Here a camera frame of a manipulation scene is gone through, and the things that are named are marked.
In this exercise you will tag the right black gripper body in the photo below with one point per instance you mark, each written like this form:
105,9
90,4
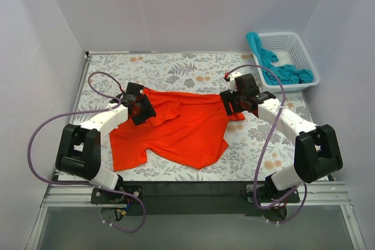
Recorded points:
227,102

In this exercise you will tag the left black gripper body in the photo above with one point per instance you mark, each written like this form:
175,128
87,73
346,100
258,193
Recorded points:
145,110

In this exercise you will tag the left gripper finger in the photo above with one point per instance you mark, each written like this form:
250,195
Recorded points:
140,118
147,109

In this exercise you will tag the orange t-shirt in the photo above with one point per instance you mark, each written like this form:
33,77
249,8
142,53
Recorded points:
188,129

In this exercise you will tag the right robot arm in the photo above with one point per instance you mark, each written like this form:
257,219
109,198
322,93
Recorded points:
316,148

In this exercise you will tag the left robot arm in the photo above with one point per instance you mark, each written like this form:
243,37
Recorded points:
79,152

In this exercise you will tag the teal t-shirt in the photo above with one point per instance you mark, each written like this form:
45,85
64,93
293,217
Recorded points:
278,71

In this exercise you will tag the floral table mat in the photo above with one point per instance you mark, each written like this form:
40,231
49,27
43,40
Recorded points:
253,151

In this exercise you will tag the white plastic basket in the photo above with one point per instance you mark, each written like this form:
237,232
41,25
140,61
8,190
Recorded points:
296,56

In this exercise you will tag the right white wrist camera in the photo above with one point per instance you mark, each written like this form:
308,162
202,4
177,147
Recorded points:
231,78

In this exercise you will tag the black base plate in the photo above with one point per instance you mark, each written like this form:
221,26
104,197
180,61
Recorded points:
196,206

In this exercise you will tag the aluminium frame rail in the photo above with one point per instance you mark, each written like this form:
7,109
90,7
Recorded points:
318,193

